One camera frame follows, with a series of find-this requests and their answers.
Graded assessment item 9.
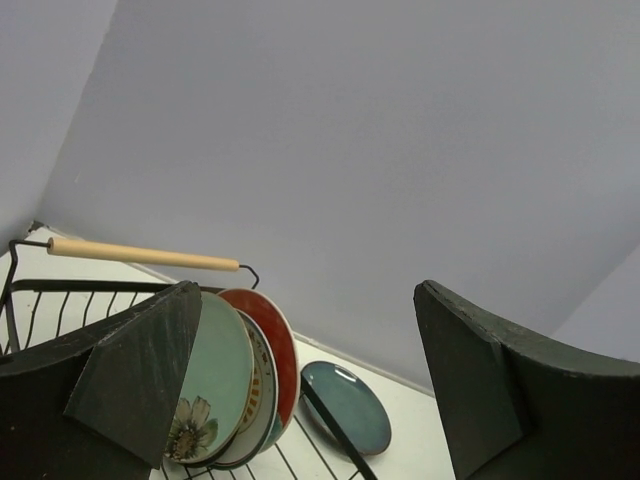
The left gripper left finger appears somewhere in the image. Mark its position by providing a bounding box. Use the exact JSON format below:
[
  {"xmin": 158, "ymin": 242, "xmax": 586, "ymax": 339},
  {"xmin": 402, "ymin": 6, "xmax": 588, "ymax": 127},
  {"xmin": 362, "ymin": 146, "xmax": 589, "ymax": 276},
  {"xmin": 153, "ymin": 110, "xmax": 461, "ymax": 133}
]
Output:
[{"xmin": 1, "ymin": 282, "xmax": 202, "ymax": 479}]

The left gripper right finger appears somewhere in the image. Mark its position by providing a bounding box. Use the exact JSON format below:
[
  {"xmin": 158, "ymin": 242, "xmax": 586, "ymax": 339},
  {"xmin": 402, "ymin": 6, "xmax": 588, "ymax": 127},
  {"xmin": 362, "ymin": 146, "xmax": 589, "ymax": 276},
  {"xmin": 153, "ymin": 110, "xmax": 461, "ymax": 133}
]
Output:
[{"xmin": 414, "ymin": 280, "xmax": 639, "ymax": 479}]

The light green flower plate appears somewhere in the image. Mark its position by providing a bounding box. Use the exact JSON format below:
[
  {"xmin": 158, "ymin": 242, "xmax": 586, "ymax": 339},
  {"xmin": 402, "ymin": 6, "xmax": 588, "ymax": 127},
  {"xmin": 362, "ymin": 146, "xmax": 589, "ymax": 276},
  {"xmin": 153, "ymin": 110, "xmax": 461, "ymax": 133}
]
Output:
[{"xmin": 164, "ymin": 291, "xmax": 254, "ymax": 465}]

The white orange sunburst plate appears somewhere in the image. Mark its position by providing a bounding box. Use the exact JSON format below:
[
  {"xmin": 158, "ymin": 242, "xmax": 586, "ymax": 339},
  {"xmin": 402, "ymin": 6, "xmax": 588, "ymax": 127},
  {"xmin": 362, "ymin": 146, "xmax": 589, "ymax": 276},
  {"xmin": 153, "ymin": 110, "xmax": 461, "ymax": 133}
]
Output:
[{"xmin": 211, "ymin": 310, "xmax": 279, "ymax": 470}]

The small blue patterned dish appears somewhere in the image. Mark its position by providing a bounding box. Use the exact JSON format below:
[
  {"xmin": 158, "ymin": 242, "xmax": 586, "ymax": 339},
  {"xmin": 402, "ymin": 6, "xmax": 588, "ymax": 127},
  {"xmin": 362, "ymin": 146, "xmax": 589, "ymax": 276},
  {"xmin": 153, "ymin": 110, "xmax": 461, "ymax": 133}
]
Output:
[{"xmin": 254, "ymin": 412, "xmax": 284, "ymax": 455}]

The red and teal floral plate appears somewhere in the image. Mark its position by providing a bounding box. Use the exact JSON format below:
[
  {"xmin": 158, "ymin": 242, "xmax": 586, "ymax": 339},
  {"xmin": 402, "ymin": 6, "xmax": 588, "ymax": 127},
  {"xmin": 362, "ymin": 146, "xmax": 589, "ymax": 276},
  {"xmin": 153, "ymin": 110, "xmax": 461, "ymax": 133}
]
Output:
[{"xmin": 219, "ymin": 288, "xmax": 301, "ymax": 441}]

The dark teal speckled plate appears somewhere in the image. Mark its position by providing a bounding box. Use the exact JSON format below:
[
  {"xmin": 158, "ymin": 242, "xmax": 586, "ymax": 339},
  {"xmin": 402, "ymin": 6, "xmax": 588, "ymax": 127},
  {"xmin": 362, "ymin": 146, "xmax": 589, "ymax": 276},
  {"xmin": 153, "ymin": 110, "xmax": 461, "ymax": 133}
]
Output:
[{"xmin": 301, "ymin": 360, "xmax": 392, "ymax": 456}]

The black wire dish rack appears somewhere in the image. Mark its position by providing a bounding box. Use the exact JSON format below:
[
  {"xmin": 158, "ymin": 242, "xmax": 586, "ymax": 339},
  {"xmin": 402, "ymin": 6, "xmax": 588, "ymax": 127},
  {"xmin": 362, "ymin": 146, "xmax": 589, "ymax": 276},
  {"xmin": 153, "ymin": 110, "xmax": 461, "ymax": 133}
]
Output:
[{"xmin": 1, "ymin": 240, "xmax": 378, "ymax": 479}]

